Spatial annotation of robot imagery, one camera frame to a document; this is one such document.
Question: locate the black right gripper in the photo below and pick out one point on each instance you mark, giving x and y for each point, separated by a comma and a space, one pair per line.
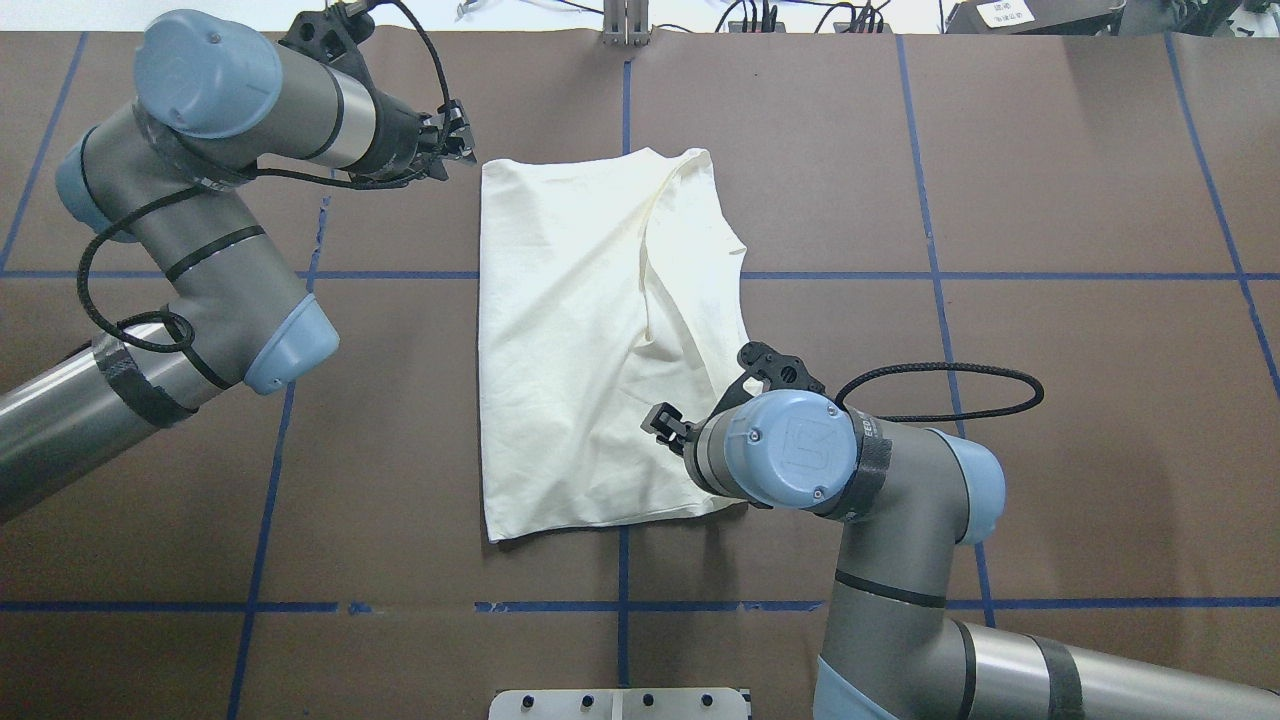
666, 421

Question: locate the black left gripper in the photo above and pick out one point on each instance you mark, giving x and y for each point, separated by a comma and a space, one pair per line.
398, 133

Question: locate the cream long-sleeve cat shirt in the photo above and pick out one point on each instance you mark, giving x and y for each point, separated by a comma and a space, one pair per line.
605, 288

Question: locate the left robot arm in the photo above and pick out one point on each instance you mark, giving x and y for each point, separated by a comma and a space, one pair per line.
188, 292

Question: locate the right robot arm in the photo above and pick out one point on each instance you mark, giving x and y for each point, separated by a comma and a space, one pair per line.
906, 496

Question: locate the orange black connector block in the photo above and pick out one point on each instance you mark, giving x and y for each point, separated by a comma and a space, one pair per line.
750, 18

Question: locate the black box with label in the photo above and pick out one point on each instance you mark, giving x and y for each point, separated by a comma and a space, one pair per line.
1056, 18

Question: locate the aluminium frame post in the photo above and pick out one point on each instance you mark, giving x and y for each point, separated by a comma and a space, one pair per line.
626, 23

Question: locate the white camera mast base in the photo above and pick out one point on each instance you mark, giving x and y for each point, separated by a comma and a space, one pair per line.
623, 703

